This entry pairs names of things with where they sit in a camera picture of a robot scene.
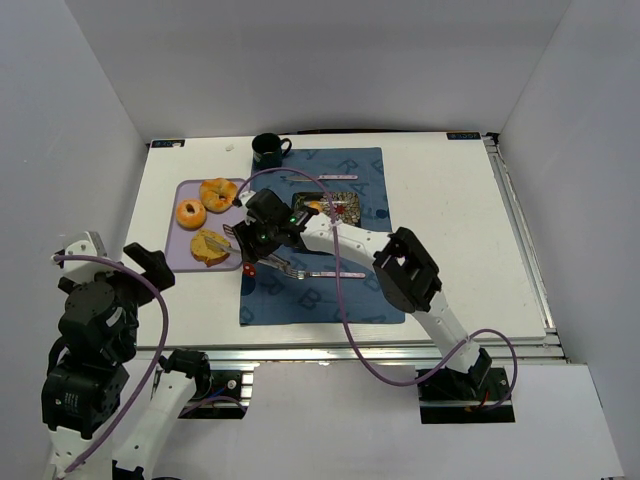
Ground metal tongs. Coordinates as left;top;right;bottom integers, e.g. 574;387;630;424
204;233;306;279

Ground brown bread slice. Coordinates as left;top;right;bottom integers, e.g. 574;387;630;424
190;229;231;267

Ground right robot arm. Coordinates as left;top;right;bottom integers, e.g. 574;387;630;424
232;189;492;400

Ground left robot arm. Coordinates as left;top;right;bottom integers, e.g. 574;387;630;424
41;241;211;479

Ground twisted bagel bread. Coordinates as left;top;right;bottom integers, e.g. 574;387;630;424
199;177;238;214

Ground round glazed donut bread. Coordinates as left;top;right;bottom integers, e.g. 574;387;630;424
175;199;207;230

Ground lavender plastic tray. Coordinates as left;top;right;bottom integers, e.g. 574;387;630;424
164;179;244;273

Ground dark blue mug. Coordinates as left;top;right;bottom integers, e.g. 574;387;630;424
251;133;292;171

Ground black floral square plate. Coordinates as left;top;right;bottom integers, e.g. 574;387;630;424
291;192;361;227

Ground left corner label sticker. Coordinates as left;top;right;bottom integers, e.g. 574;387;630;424
150;139;185;149

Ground corner label sticker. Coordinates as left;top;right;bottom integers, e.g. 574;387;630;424
446;131;482;141
150;139;185;149

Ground right corner label sticker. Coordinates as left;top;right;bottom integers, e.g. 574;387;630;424
446;131;482;141

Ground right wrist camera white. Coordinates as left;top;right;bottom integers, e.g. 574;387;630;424
232;191;255;208

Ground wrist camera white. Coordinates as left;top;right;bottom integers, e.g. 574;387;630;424
232;191;255;208
51;231;111;284

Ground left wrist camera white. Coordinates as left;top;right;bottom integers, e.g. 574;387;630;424
51;231;111;284

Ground pink-handled table knife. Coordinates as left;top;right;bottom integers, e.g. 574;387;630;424
280;174;359;182

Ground pink-handled fork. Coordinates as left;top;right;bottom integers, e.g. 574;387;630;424
288;270;366;280

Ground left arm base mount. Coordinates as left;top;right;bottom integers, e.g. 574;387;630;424
153;349;247;420

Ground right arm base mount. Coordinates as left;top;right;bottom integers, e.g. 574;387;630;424
418;367;516;425

